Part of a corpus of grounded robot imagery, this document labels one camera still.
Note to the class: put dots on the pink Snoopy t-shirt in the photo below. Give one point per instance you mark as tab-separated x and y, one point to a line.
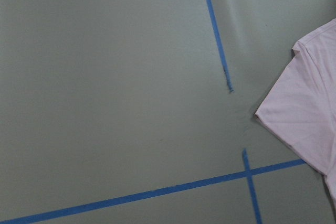
300	107

